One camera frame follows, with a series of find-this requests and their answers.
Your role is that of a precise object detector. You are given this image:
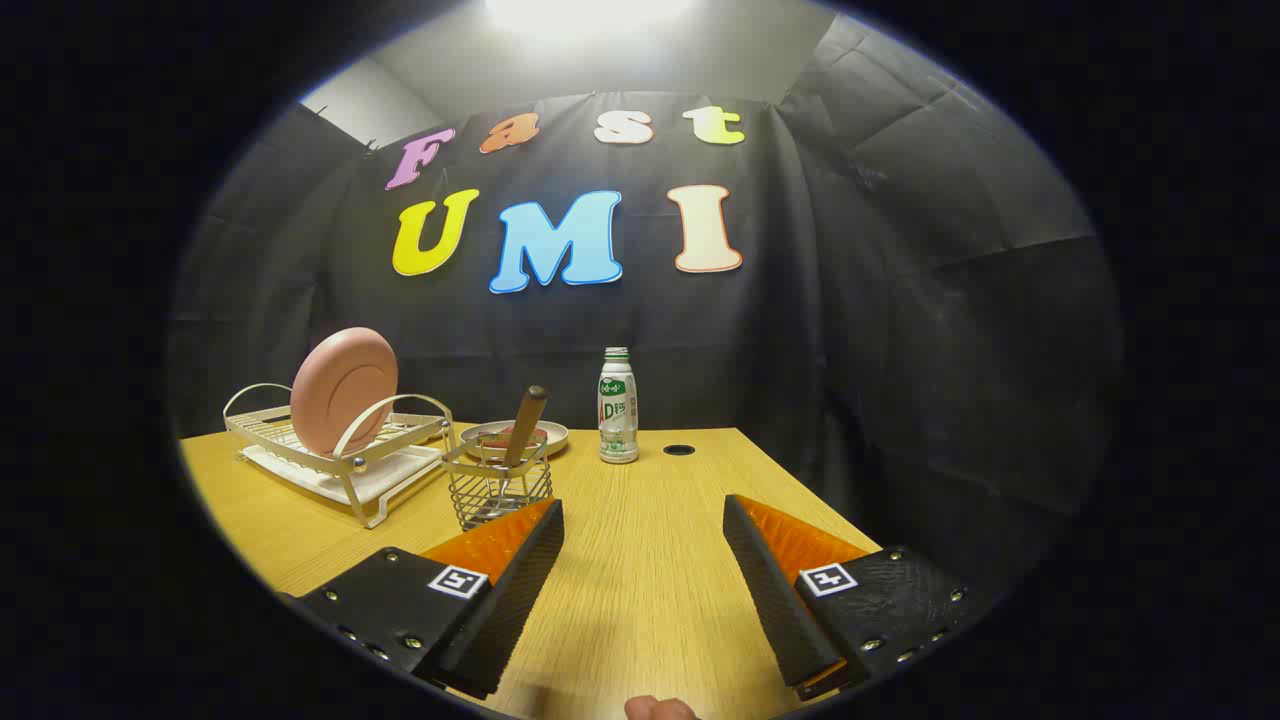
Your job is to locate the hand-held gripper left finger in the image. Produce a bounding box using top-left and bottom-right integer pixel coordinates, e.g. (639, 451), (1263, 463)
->
(283, 498), (566, 701)

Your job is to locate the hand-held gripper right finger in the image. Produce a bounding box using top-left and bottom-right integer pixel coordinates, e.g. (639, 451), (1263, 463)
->
(722, 494), (1001, 701)

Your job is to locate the metal wire basket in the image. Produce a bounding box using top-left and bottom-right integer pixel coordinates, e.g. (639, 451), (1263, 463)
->
(442, 432), (554, 532)

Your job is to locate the wooden handled spoon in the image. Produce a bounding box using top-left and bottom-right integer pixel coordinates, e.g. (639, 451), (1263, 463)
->
(485, 385), (550, 521)

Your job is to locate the white wire dish rack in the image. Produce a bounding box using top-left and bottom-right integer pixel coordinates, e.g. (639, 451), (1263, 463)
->
(222, 383), (456, 529)

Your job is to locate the pink plate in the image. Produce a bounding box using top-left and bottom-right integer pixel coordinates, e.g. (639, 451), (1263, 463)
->
(290, 327), (399, 458)

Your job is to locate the beige round plate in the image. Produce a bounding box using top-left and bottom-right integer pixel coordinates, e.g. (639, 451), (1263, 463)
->
(460, 420), (570, 463)

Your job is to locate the white drip tray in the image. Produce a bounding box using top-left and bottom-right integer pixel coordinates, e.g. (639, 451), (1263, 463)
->
(240, 440), (446, 506)

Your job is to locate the white drink bottle green label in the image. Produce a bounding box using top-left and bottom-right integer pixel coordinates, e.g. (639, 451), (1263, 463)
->
(597, 347), (640, 465)

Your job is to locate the black backdrop cloth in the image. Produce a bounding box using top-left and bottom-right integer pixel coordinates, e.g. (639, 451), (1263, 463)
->
(168, 10), (1123, 601)

